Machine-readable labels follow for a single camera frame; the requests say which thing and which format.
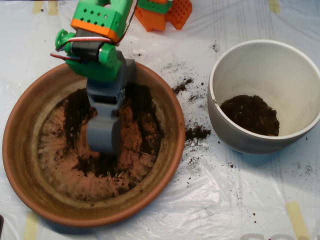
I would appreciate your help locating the terracotta saucer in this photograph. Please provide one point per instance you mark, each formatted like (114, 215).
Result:
(25, 150)

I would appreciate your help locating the large spilled soil clump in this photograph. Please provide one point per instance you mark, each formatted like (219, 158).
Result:
(196, 132)

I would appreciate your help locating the small spilled soil clump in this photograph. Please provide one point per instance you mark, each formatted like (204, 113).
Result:
(181, 86)

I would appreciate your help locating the dark soil in pot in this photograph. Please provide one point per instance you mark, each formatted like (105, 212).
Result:
(250, 115)

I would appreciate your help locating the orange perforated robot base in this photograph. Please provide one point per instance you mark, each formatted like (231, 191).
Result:
(152, 20)

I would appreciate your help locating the dark soil pile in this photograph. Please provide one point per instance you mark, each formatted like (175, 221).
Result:
(145, 112)

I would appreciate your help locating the white ceramic pot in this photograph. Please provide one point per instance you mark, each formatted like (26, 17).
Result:
(262, 70)

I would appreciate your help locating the clear plastic cover sheet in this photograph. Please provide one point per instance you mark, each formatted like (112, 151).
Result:
(225, 195)

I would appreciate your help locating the beige masking tape strip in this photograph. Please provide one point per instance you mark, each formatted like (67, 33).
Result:
(53, 8)
(37, 7)
(297, 220)
(31, 227)
(274, 6)

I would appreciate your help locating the grey gripper black servo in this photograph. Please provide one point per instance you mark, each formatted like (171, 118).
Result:
(104, 133)

